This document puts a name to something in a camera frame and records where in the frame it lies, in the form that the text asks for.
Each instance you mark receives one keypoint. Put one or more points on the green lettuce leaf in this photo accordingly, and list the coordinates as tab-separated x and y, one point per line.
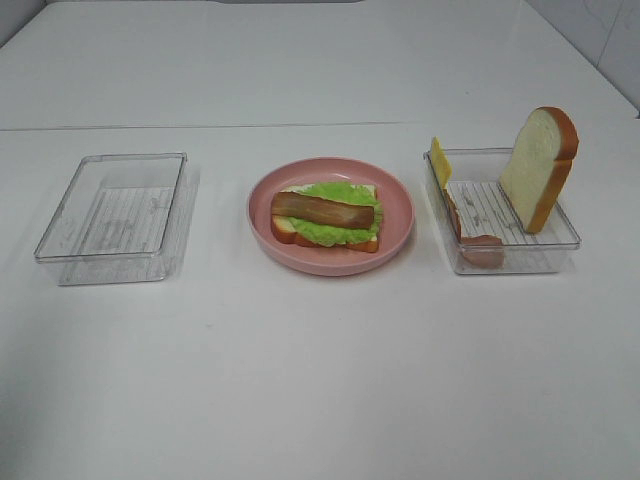
330	235

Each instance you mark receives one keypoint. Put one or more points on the bacon strip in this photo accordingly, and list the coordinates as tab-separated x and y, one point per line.
484	251
322	211

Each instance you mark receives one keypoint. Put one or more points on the bread slice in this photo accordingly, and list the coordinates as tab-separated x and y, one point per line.
285	227
540	162

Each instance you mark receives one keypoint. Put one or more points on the pink round plate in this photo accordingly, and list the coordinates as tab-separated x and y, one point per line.
396	227

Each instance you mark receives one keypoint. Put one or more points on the yellow cheese slice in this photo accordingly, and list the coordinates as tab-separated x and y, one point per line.
440	163

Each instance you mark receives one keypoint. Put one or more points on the clear right plastic container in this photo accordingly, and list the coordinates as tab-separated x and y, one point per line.
484	209

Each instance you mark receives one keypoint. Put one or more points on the clear plastic container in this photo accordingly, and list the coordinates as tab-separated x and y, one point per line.
484	209
122	219

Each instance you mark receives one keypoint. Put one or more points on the clear left plastic container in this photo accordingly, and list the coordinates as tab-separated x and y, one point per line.
122	219

